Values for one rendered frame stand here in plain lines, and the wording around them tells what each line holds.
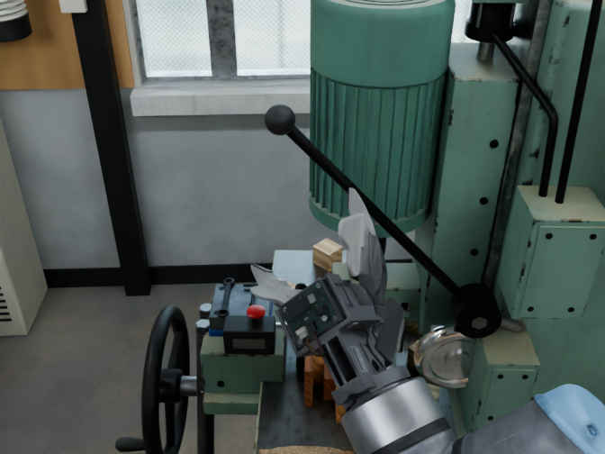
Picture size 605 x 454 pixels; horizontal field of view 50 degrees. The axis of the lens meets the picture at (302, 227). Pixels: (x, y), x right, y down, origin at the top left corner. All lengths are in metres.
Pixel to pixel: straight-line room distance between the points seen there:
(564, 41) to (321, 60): 0.27
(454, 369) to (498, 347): 0.09
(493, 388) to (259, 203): 1.72
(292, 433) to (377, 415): 0.43
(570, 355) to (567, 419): 0.52
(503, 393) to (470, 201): 0.26
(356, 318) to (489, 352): 0.34
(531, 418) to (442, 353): 0.43
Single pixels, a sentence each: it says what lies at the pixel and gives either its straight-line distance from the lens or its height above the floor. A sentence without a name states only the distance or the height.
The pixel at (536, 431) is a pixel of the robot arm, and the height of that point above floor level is 1.30.
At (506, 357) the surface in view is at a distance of 0.92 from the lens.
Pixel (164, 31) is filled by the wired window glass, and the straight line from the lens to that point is 2.35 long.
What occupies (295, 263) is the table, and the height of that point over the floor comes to 0.90.
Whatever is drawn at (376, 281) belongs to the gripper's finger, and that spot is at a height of 1.29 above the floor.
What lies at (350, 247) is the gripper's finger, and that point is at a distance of 0.65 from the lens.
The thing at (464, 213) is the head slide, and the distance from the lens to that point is 0.91.
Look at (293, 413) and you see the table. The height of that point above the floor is 0.90.
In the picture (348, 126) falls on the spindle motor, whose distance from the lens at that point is 0.82.
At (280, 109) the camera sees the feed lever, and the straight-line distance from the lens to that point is 0.73.
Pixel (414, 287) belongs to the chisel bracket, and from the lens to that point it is 1.02.
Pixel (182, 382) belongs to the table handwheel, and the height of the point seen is 0.83.
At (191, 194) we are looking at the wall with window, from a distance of 2.52.
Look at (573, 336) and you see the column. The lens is 1.04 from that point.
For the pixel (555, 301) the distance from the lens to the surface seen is 0.87.
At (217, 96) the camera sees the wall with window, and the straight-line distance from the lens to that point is 2.27.
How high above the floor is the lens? 1.71
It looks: 34 degrees down
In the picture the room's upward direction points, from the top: straight up
